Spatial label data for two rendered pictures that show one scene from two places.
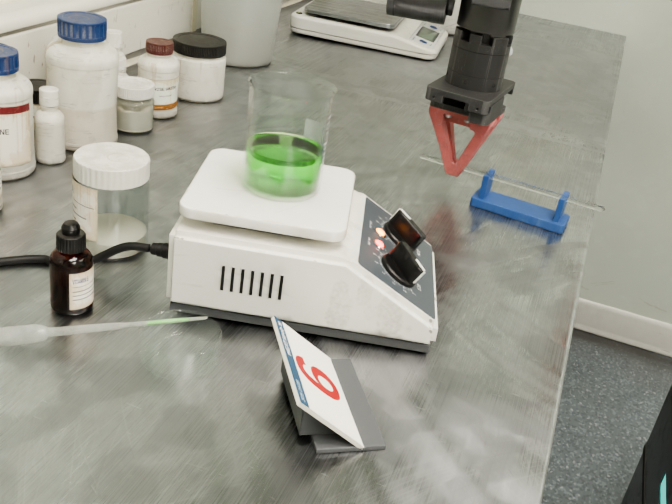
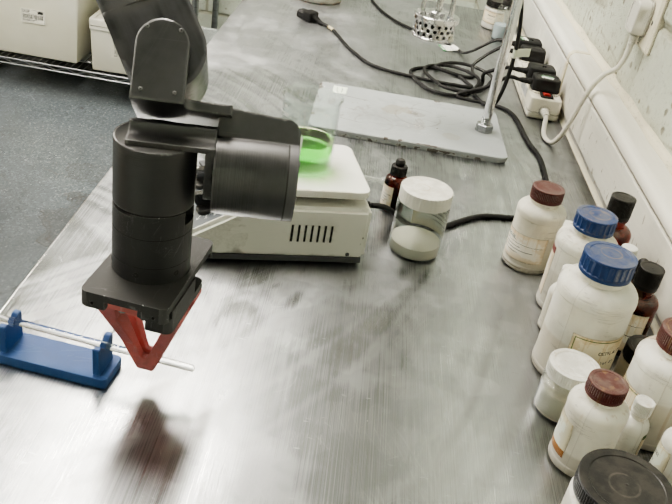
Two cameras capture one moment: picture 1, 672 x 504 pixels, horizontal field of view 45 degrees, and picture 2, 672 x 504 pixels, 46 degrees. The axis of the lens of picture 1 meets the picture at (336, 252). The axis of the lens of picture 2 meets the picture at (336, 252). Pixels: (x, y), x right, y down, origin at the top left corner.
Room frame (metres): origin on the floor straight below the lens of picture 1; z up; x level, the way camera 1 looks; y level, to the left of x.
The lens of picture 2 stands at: (1.32, -0.12, 1.20)
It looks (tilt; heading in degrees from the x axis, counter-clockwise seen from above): 31 degrees down; 164
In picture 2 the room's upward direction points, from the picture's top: 10 degrees clockwise
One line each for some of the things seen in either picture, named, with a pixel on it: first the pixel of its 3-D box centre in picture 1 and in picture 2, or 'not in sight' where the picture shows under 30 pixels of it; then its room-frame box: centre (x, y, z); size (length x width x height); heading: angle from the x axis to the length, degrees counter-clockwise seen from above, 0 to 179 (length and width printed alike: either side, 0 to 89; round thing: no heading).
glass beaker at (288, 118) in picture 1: (286, 140); (307, 131); (0.56, 0.05, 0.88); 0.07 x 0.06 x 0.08; 5
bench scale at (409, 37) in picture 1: (372, 25); not in sight; (1.46, 0.00, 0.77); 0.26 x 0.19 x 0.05; 80
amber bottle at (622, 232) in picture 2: not in sight; (607, 239); (0.64, 0.39, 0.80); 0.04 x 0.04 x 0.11
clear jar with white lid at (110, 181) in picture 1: (111, 201); (420, 219); (0.58, 0.19, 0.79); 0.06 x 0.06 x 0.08
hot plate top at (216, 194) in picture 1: (273, 191); (307, 168); (0.56, 0.05, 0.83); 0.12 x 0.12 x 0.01; 0
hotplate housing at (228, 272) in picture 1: (300, 247); (278, 202); (0.56, 0.03, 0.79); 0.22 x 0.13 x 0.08; 90
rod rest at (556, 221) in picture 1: (522, 199); (56, 346); (0.78, -0.18, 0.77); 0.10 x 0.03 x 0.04; 68
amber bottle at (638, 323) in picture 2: not in sight; (635, 308); (0.76, 0.36, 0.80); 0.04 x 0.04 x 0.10
